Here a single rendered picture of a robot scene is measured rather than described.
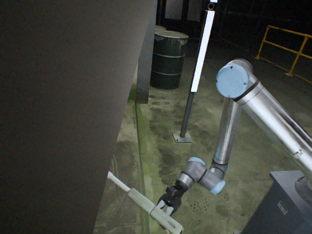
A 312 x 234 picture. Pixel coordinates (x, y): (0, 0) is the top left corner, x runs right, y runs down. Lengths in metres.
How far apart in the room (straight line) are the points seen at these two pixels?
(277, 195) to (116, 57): 1.10
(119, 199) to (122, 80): 1.34
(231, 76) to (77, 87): 0.55
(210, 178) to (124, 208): 0.75
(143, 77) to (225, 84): 2.03
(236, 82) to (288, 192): 0.65
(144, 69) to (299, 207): 2.18
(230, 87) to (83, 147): 0.55
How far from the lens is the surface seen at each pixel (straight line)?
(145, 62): 2.65
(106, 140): 0.43
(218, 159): 1.14
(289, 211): 1.22
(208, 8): 1.78
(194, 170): 1.07
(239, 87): 0.76
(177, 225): 0.94
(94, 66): 0.35
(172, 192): 0.95
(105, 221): 1.54
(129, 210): 1.57
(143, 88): 2.78
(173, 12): 7.45
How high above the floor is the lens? 1.38
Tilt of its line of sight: 32 degrees down
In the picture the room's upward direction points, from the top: 7 degrees clockwise
